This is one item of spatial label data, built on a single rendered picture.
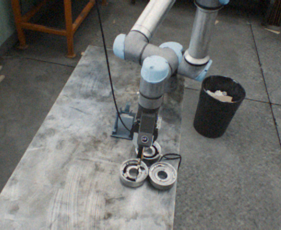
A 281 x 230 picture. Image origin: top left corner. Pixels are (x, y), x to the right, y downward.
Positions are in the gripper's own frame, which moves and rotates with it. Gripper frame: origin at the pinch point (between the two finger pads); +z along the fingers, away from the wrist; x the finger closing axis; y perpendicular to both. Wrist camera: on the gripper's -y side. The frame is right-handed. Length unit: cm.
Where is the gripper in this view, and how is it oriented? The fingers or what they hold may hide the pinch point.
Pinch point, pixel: (141, 148)
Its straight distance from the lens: 106.2
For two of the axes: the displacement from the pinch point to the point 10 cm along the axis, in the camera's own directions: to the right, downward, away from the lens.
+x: -9.8, -1.8, 0.4
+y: 1.5, -6.7, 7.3
